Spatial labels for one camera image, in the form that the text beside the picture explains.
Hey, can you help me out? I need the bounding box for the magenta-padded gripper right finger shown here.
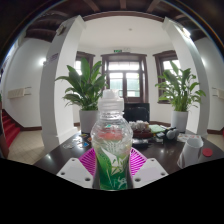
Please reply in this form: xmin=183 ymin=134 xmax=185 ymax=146
xmin=128 ymin=147 xmax=169 ymax=189

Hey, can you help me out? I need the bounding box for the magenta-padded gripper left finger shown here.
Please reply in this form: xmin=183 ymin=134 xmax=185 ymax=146
xmin=56 ymin=147 xmax=101 ymax=190

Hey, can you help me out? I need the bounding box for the clear green-labelled drink bottle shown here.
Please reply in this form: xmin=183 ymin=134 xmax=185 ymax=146
xmin=90 ymin=89 xmax=134 ymax=192

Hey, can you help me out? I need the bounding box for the black power adapter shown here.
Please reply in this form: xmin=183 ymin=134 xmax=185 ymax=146
xmin=131 ymin=138 xmax=150 ymax=148

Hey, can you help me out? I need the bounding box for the green notebook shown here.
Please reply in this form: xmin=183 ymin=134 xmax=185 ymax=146
xmin=148 ymin=124 xmax=166 ymax=135

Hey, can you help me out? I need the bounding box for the white mug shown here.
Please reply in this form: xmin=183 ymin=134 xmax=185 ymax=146
xmin=176 ymin=137 xmax=204 ymax=169

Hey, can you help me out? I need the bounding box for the flat round red coaster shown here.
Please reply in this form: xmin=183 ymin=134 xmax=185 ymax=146
xmin=202 ymin=147 xmax=214 ymax=158

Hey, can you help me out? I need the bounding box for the leafy plant in white pot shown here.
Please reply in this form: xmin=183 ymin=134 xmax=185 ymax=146
xmin=155 ymin=60 xmax=207 ymax=133
xmin=55 ymin=58 xmax=108 ymax=134

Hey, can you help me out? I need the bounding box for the dark-framed window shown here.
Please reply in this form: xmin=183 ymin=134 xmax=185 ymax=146
xmin=74 ymin=50 xmax=96 ymax=77
xmin=153 ymin=49 xmax=182 ymax=104

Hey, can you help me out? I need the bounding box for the white wall radiator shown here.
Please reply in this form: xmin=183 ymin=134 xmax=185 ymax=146
xmin=7 ymin=86 xmax=33 ymax=100
xmin=213 ymin=87 xmax=224 ymax=100

